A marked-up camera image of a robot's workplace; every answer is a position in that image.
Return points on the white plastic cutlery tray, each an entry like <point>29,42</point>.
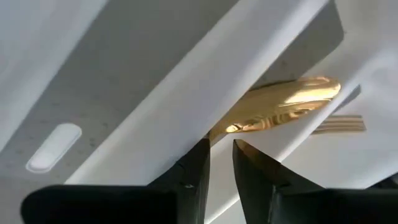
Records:
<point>186,93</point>

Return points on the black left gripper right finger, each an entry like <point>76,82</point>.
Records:
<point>280,205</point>

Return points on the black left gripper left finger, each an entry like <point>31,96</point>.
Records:
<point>155,205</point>

